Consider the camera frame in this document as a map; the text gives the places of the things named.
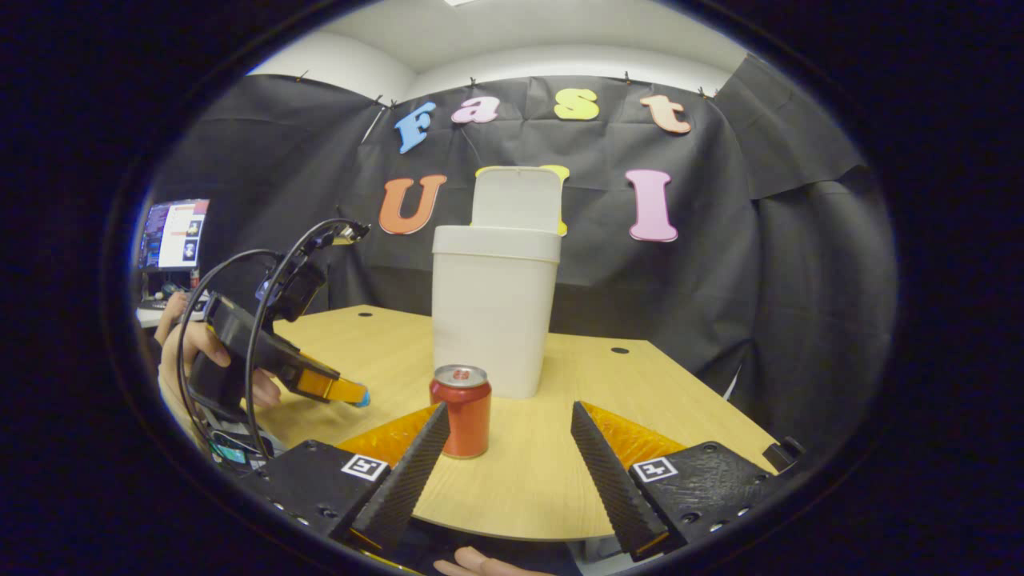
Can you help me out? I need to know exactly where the black desk edge bracket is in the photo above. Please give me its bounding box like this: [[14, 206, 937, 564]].
[[764, 436, 805, 473]]

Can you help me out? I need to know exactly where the wooden desktop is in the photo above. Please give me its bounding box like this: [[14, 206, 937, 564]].
[[252, 304, 781, 542]]

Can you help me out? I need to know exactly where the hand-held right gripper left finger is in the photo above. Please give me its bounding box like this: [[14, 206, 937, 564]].
[[240, 402, 450, 553]]

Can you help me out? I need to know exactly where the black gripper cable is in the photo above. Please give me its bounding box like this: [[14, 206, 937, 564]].
[[176, 248, 281, 449], [244, 218, 370, 461]]

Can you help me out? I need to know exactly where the computer monitor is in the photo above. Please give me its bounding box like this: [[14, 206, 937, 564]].
[[138, 198, 210, 271]]

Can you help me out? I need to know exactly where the white side desk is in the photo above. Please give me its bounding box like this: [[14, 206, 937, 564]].
[[134, 284, 213, 329]]

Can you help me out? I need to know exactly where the white desktop garbage bin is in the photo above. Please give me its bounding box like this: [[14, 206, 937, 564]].
[[432, 166, 565, 399]]

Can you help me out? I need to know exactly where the red pop can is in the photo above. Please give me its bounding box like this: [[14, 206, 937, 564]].
[[430, 365, 493, 459]]

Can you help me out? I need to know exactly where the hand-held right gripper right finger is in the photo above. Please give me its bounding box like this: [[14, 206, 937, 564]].
[[571, 400, 781, 561]]

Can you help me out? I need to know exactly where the black backdrop cloth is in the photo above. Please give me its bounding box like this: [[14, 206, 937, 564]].
[[144, 52, 897, 449]]

